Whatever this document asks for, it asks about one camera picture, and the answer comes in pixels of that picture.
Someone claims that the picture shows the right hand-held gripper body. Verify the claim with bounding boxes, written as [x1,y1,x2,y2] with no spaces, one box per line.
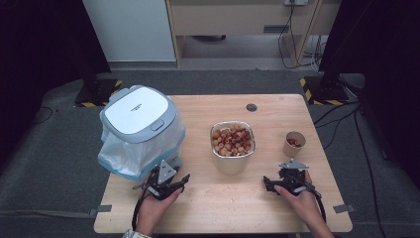
[277,159,323,199]

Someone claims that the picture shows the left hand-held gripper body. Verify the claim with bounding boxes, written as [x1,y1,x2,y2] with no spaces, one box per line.
[133,160,182,201]

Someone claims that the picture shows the brown paper cup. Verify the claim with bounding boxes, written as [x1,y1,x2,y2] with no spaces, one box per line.
[282,131,307,159]

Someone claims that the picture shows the white plastic bin liner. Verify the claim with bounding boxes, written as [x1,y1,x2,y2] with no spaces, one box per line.
[97,112,186,182]

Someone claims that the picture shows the clear container of nuts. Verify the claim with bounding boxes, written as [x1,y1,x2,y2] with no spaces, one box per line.
[209,120,257,176]

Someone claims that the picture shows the grey white lidded trash can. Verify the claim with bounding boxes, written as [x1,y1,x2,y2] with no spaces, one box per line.
[98,84,184,171]

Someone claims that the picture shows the person's right hand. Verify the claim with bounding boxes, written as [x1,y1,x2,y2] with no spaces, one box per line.
[273,170,327,229]

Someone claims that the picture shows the person's left hand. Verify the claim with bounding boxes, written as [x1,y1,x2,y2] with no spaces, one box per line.
[136,186,184,234]

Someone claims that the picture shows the pile of brown red food scraps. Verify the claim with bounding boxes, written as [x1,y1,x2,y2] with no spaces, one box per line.
[212,123,254,157]

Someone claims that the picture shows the grey tape piece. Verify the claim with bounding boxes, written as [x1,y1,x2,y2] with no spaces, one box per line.
[88,204,113,218]
[332,203,358,214]

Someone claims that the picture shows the black stand with striped base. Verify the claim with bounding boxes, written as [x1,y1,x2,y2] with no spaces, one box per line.
[73,49,124,109]
[299,49,351,107]

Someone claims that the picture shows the black curtain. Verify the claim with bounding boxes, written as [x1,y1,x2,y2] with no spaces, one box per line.
[0,0,112,173]
[318,0,420,191]

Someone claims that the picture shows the white cabinet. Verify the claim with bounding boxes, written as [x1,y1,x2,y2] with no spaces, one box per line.
[82,0,177,63]

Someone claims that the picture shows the light wooden desk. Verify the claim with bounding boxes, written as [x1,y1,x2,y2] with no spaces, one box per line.
[164,0,343,68]

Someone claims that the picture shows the left hand-held gripper cable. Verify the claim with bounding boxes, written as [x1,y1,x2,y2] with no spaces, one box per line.
[131,190,149,231]

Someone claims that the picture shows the hand-held gripper cable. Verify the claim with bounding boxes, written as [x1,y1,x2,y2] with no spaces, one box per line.
[131,190,149,231]
[310,189,328,223]

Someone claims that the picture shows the right hand-held gripper cable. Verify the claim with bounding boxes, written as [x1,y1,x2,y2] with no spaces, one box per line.
[310,189,328,223]

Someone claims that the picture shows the long black floor cable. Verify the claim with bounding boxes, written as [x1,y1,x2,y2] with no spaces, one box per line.
[354,108,388,238]

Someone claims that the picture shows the thin black floor cable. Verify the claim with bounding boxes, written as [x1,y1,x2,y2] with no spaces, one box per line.
[31,106,55,126]

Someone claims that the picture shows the black hanging cables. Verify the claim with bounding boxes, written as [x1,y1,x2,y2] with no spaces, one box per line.
[277,2,328,71]

